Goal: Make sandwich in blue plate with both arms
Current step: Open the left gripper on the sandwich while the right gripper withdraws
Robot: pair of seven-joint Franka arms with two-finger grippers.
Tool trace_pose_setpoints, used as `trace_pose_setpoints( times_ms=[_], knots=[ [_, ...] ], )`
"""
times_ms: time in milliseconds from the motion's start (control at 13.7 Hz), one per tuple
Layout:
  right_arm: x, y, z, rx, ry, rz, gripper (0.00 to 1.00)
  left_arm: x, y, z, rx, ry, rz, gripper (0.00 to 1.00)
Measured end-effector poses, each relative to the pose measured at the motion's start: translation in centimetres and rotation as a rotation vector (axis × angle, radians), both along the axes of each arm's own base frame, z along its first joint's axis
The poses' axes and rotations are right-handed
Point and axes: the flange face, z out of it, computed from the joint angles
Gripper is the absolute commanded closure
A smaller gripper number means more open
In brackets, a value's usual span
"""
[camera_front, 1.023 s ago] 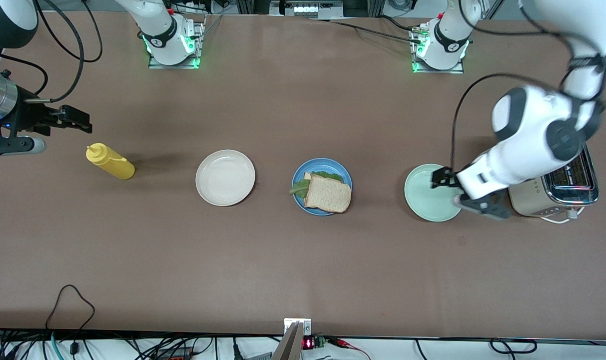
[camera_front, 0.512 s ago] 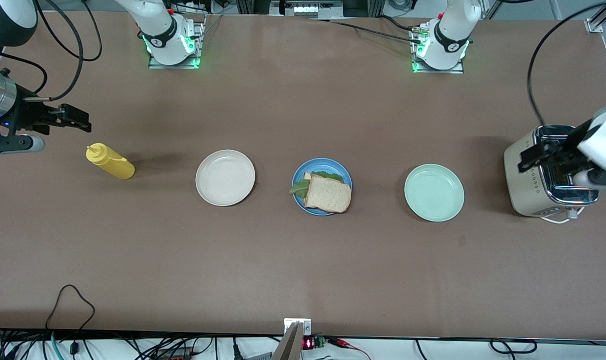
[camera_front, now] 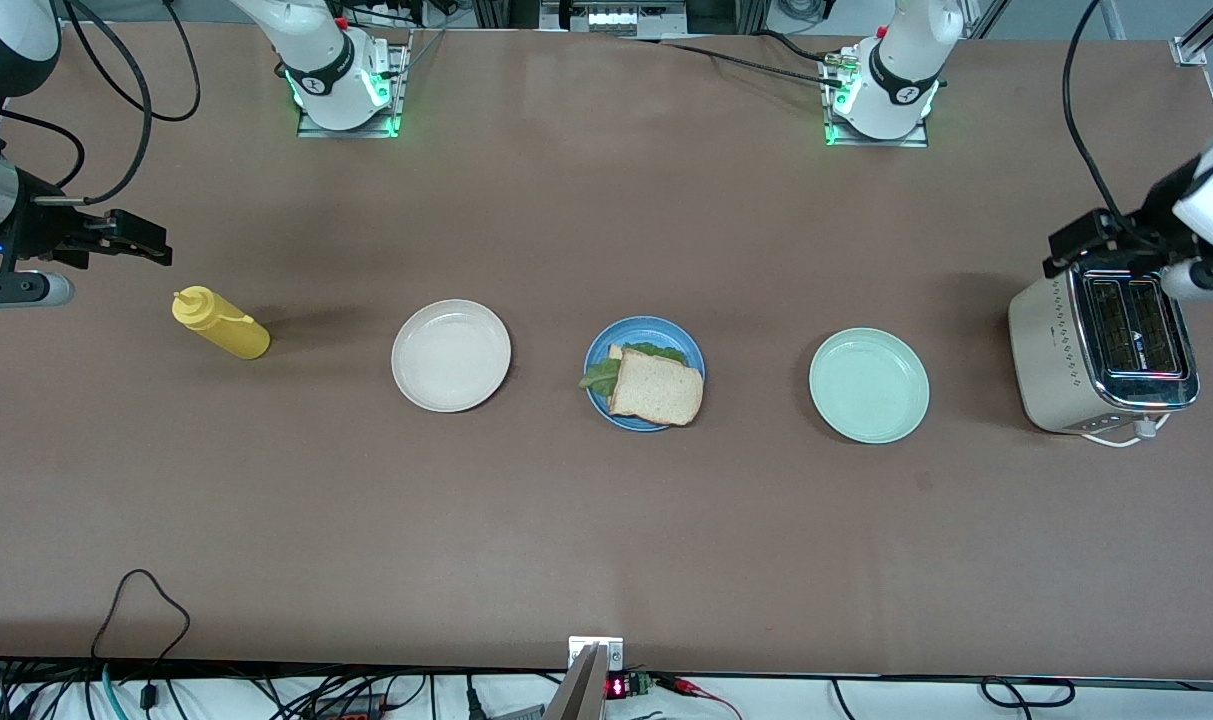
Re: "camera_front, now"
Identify yellow squeeze bottle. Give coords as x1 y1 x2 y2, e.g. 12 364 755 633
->
172 285 271 361

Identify green lettuce leaf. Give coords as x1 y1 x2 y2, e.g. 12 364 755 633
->
578 342 689 393

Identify pale green round plate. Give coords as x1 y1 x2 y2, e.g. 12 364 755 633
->
808 327 931 445

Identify white round plate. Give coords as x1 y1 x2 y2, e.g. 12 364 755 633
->
391 299 513 414

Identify blue round plate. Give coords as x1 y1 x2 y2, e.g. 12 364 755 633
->
583 316 707 433

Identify beige chrome toaster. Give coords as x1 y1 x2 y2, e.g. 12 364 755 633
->
1007 262 1201 436

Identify black power strip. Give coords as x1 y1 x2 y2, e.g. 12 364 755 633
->
311 693 387 720

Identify white background device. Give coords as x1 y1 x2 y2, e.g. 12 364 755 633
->
541 0 687 36

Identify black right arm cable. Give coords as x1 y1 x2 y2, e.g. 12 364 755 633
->
0 0 202 206

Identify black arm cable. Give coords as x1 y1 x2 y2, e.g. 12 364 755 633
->
1062 0 1147 226
0 0 202 206

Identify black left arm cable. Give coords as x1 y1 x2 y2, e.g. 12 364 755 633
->
1062 0 1147 226

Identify white toaster cord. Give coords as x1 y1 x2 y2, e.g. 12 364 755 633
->
1081 420 1172 448

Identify aluminium frame profile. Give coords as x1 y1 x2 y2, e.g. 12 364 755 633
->
1171 0 1213 66

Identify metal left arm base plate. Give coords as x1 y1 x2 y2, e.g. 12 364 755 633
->
823 50 930 149

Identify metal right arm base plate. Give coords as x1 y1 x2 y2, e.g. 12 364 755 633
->
296 40 412 139

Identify thin black looped cable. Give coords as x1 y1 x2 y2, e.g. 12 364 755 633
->
91 569 191 661

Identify black cable across table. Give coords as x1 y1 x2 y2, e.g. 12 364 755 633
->
616 30 857 91

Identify black coiled cable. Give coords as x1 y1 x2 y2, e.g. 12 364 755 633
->
981 677 1077 709

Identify red clip wires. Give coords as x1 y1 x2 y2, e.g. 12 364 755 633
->
656 675 742 720

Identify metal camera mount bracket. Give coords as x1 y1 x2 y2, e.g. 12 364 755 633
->
544 636 625 720

